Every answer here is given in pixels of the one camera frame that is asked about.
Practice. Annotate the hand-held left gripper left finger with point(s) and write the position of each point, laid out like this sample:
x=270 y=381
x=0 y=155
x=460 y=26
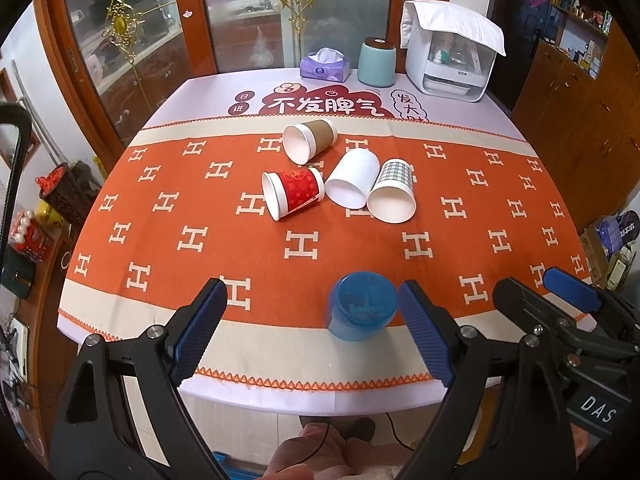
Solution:
x=200 y=327

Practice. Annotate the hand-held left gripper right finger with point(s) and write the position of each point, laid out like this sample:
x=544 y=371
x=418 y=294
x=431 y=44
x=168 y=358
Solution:
x=425 y=335

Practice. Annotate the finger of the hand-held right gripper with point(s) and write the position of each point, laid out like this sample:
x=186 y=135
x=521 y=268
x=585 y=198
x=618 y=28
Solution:
x=525 y=305
x=572 y=287

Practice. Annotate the blue plastic cup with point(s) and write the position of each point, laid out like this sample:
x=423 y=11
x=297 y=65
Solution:
x=362 y=300

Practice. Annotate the plaid paper cup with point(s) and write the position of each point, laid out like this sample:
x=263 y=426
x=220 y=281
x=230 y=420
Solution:
x=395 y=175

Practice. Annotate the red paper cup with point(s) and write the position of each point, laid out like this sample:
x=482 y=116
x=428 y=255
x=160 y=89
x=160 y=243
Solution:
x=300 y=187

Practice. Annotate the plain white paper cup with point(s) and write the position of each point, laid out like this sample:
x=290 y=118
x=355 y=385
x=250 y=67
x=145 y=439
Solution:
x=352 y=172

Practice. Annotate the brown sleeve paper cup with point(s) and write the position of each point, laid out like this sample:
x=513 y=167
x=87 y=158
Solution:
x=320 y=132

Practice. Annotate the cardboard box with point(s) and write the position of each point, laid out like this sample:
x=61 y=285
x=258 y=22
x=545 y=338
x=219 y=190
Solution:
x=600 y=250

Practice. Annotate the orange patterned tablecloth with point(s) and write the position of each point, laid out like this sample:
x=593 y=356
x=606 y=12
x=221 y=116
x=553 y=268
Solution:
x=200 y=200

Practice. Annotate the person's leg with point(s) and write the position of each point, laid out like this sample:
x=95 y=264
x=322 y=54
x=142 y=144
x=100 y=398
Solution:
x=320 y=450

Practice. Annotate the wooden cabinet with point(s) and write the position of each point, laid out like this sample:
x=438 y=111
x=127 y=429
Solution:
x=575 y=120

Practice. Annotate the black mesh basket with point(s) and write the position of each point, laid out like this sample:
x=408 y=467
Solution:
x=72 y=195

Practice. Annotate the red package with white balls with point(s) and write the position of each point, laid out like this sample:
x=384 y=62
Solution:
x=27 y=237

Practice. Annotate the black framed mirror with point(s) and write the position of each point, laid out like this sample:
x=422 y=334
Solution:
x=11 y=200

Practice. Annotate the white countertop appliance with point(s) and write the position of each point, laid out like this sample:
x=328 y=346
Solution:
x=450 y=85

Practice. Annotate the teal canister with brown lid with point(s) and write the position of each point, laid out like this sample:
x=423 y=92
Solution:
x=376 y=65

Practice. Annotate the wooden glass door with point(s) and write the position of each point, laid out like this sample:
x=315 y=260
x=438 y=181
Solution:
x=145 y=50
x=340 y=10

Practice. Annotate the purple tissue box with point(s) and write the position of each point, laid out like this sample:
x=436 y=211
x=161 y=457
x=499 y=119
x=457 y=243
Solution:
x=325 y=67

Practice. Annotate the white cloth cover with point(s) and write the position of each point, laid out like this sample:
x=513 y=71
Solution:
x=450 y=17

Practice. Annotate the wall shelf with small goods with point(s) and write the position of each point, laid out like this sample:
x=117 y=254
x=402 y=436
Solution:
x=582 y=25

